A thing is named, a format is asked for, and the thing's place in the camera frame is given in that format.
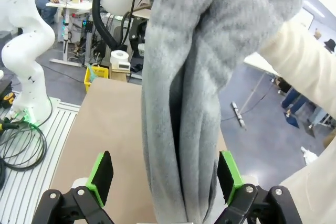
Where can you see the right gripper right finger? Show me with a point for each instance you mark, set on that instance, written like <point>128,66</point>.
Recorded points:
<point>228,179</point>

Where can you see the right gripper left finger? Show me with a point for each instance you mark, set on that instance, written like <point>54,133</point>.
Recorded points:
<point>103,176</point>

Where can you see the grey training pants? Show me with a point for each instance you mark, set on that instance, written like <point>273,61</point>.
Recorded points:
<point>197,77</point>

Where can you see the person's left forearm cream sleeve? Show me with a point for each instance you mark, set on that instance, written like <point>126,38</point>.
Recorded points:
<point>302,64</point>

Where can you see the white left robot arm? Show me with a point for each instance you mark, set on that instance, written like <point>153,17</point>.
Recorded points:
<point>26,51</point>

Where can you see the white cloth on floor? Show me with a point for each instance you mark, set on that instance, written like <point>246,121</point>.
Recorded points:
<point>309,155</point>

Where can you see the dark blue floor plate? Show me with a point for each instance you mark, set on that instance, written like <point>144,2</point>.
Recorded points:
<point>292,121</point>

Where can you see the yellow plastic crate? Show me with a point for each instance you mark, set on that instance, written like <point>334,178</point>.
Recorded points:
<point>98,73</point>

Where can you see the white table with T-foot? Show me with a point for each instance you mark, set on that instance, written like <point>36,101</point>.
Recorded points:
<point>258,64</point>

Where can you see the white paper roll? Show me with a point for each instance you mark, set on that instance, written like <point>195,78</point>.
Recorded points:
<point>119,56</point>

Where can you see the white desk with electronics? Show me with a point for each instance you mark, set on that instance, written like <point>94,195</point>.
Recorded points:
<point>65,4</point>

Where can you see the aluminium rail base plate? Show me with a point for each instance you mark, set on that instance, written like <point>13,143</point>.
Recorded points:
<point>60,119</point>

